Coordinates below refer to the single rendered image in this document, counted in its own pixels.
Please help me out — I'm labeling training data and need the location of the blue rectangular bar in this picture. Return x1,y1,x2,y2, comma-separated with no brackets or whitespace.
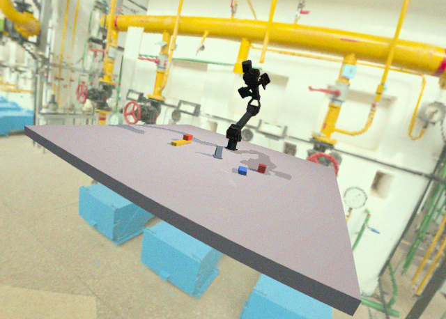
238,166,247,176

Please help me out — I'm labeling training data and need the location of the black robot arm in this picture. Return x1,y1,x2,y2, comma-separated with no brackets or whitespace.
225,60,261,151

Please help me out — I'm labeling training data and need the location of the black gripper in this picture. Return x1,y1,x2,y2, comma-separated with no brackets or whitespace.
238,73,270,99

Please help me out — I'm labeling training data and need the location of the yellow bar with red end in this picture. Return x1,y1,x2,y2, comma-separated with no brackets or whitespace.
171,134,192,146

